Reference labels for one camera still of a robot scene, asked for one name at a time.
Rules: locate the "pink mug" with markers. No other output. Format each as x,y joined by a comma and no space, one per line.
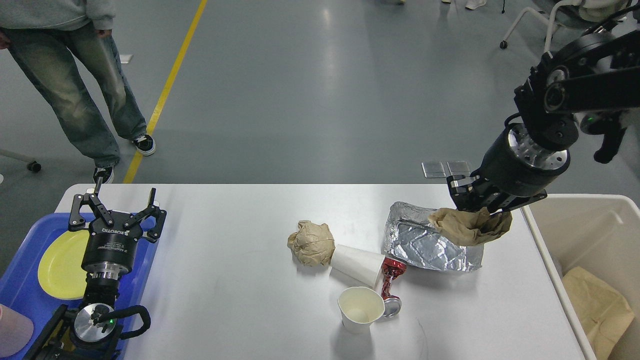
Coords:
16,331

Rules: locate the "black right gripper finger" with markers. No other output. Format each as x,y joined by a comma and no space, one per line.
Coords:
470,193
507,204

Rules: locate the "white paper cup lying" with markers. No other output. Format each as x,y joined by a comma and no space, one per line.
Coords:
361,265

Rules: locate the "office chair caster leg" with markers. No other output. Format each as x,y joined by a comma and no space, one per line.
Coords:
32,164

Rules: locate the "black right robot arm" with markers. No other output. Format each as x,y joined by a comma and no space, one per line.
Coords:
590,85

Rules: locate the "brown paper ball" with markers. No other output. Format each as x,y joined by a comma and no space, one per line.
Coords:
312,244

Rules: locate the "blue plastic tray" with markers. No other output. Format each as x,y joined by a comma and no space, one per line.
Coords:
21,291

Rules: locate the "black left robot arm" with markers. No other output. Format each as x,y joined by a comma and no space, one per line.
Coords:
93,329

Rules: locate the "grey office chair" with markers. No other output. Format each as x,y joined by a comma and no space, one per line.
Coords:
585,12

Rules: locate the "metal floor plate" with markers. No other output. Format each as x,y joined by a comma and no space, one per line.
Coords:
458,168
433,170

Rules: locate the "yellow plate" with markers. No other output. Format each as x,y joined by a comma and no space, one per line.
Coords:
60,273

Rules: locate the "white paper cup upright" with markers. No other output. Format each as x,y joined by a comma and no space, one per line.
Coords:
360,307

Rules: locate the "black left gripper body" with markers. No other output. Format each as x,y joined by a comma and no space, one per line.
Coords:
111,245

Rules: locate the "left metal floor plate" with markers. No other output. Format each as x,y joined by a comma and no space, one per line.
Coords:
433,170

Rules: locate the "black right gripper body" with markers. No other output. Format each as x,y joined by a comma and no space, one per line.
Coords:
519,167

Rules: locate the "crumpled aluminium foil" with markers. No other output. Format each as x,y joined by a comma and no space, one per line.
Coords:
412,239

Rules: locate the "beige plastic bin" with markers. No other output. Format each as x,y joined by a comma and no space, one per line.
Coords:
597,232

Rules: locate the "people's feet in background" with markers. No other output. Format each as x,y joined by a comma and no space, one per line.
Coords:
469,4

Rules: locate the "brown paper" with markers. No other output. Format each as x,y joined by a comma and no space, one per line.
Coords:
467,229

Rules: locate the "right metal floor plate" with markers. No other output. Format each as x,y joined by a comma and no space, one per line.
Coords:
458,168

